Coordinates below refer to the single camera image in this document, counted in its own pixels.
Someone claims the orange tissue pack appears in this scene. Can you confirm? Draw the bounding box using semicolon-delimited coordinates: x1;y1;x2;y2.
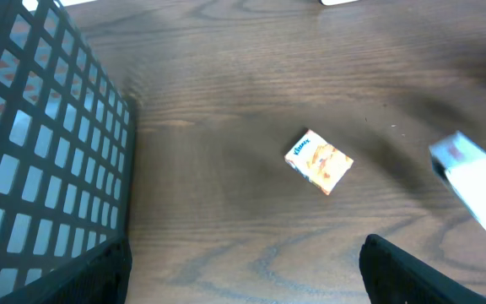
284;129;354;195

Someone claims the grey plastic mesh basket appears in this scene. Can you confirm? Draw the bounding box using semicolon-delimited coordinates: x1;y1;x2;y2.
0;0;136;303

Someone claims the white green medicine box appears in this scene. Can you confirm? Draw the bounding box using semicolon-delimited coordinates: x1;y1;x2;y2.
429;132;486;230

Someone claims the white barcode scanner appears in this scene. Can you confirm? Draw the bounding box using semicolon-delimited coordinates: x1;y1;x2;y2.
319;0;360;7

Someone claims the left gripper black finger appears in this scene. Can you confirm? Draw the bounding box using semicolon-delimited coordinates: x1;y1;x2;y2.
359;234;486;304

